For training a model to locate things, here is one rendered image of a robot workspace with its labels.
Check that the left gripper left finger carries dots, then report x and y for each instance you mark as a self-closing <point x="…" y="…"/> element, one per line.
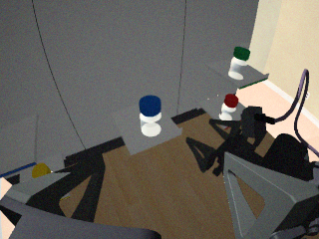
<point x="45" y="192"/>

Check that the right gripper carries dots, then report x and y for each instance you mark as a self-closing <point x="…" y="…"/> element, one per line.
<point x="239" y="147"/>

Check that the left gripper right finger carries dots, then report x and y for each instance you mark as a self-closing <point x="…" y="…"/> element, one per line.
<point x="288" y="200"/>

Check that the white bottle with green cap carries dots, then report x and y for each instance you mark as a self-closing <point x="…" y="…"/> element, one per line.
<point x="239" y="63"/>

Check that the clear glass bottle with yellow cap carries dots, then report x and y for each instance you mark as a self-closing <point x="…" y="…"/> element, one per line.
<point x="40" y="169"/>

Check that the bottle with dark blue cap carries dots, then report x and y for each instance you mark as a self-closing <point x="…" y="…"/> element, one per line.
<point x="150" y="115"/>

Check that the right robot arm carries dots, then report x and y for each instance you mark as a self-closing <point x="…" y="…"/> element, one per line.
<point x="289" y="156"/>

